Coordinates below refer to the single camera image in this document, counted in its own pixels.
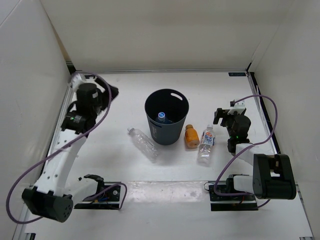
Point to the dark grey plastic bin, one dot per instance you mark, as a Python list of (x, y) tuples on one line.
[(166, 111)]

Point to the aluminium table frame rail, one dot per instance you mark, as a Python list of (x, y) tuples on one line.
[(19, 233)]

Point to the dark label sticker right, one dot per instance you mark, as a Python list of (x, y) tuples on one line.
[(237, 74)]

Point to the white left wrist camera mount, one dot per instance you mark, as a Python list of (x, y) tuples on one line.
[(76, 80)]

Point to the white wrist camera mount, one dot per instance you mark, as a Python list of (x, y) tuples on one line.
[(237, 108), (76, 80)]

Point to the blue label Pocari Sweat bottle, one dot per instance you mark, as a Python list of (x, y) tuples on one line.
[(162, 119)]

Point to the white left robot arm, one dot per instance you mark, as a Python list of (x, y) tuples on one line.
[(49, 197)]

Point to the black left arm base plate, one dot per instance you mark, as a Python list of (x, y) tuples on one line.
[(112, 199)]

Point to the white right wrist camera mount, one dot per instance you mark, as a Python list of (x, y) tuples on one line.
[(237, 108)]

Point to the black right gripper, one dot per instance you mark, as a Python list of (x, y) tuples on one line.
[(222, 113)]

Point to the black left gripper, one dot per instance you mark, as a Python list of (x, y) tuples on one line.
[(113, 91)]

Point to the clear plastic bottle white cap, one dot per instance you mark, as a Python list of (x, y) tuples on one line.
[(143, 143)]

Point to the orange juice bottle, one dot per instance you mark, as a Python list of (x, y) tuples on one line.
[(191, 137)]

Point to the clear bottle orange blue label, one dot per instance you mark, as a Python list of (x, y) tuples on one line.
[(207, 142)]

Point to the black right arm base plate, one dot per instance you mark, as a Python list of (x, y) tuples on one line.
[(229, 203)]

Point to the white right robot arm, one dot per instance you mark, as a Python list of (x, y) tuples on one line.
[(272, 177)]

